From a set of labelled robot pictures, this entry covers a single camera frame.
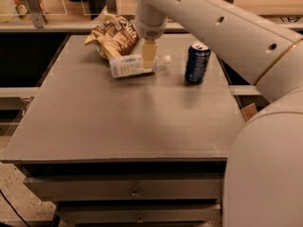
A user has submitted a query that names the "grey drawer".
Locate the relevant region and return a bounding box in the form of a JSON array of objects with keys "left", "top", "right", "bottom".
[
  {"left": 56, "top": 204, "right": 221, "bottom": 224},
  {"left": 24, "top": 174, "right": 222, "bottom": 201}
]

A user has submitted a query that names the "blue soda can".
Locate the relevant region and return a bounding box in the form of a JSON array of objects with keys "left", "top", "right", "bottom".
[{"left": 185, "top": 42, "right": 211, "bottom": 84}]

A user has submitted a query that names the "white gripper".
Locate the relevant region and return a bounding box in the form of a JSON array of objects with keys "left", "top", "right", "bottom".
[{"left": 134, "top": 14, "right": 168, "bottom": 69}]

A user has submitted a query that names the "cardboard box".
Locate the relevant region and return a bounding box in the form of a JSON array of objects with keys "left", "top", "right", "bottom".
[{"left": 241, "top": 103, "right": 258, "bottom": 122}]

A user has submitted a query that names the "left metal bracket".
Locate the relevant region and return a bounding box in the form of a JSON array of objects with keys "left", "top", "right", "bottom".
[{"left": 26, "top": 0, "right": 46, "bottom": 28}]

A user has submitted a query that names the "black floor cable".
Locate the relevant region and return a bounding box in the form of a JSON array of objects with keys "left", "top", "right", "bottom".
[{"left": 0, "top": 189, "right": 32, "bottom": 227}]

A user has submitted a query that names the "brown chip bag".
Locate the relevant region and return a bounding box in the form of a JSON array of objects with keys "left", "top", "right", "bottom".
[{"left": 84, "top": 12, "right": 139, "bottom": 60}]

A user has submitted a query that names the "blue label plastic bottle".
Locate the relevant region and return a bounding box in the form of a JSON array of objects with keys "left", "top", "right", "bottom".
[{"left": 109, "top": 54, "right": 171, "bottom": 79}]

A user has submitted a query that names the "upper grey drawer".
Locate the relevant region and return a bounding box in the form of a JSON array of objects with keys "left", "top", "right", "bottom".
[{"left": 24, "top": 174, "right": 222, "bottom": 201}]

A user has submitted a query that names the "lower grey drawer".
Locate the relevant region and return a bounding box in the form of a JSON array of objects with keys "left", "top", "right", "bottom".
[{"left": 56, "top": 204, "right": 221, "bottom": 224}]

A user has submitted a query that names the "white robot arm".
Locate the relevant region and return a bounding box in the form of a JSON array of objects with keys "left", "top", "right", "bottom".
[{"left": 136, "top": 0, "right": 303, "bottom": 227}]

